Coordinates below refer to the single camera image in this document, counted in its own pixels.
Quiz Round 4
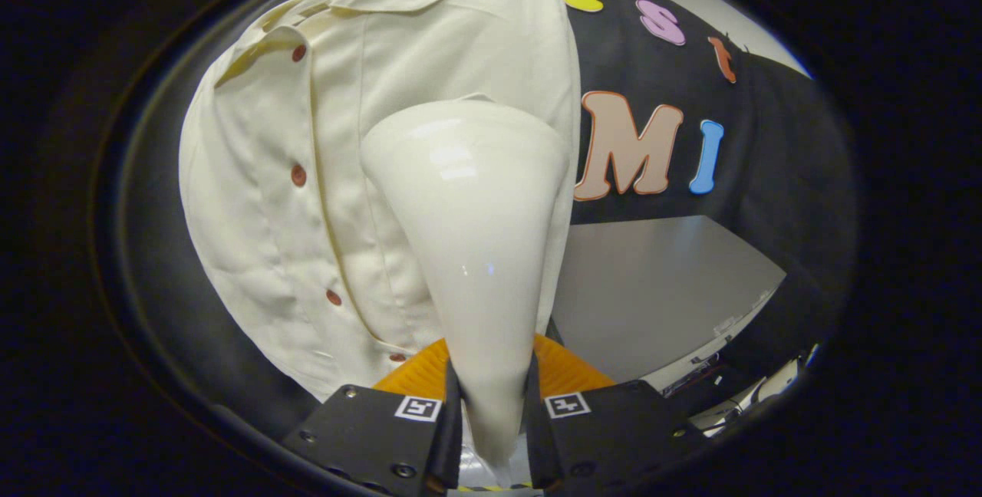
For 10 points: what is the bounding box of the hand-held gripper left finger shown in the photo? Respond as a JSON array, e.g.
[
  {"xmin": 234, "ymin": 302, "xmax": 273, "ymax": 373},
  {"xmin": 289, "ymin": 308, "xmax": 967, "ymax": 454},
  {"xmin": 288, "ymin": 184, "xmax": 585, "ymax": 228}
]
[{"xmin": 282, "ymin": 337, "xmax": 465, "ymax": 497}]

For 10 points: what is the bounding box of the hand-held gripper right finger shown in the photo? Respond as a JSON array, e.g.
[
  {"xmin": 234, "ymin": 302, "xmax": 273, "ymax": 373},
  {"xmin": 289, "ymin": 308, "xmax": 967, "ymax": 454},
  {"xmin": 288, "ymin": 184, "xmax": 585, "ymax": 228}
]
[{"xmin": 526, "ymin": 333, "xmax": 707, "ymax": 497}]

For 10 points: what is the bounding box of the cream button shirt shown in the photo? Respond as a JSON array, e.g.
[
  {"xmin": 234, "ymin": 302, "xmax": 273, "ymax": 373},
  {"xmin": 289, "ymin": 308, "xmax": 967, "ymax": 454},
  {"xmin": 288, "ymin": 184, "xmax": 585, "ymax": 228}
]
[{"xmin": 179, "ymin": 0, "xmax": 582, "ymax": 403}]

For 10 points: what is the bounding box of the white cabinet with grey top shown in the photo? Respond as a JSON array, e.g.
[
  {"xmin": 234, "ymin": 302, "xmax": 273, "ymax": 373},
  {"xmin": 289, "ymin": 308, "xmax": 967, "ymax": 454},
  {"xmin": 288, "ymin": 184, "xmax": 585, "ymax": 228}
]
[{"xmin": 551, "ymin": 215, "xmax": 789, "ymax": 394}]

